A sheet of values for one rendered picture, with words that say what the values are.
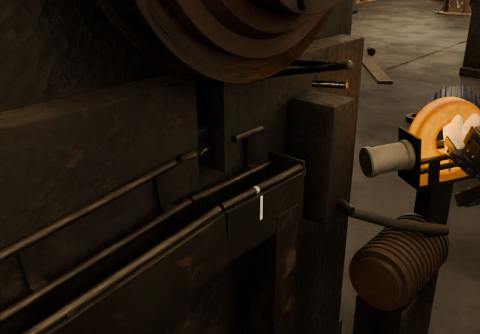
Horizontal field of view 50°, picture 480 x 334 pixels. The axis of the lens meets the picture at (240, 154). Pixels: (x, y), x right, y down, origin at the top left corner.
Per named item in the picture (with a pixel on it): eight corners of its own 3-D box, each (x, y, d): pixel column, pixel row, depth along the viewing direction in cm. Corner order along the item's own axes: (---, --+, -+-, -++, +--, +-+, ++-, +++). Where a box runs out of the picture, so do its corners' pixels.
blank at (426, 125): (407, 103, 99) (416, 108, 96) (478, 89, 101) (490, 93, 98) (405, 175, 105) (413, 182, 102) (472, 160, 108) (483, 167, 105)
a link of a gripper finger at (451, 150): (461, 133, 97) (488, 163, 91) (458, 140, 99) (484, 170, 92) (439, 135, 96) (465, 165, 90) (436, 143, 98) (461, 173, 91)
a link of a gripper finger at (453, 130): (455, 100, 98) (482, 130, 91) (444, 125, 102) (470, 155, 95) (440, 102, 98) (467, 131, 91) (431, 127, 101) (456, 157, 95)
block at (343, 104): (281, 211, 103) (284, 95, 94) (303, 198, 109) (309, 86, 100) (326, 229, 96) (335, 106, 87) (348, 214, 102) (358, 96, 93)
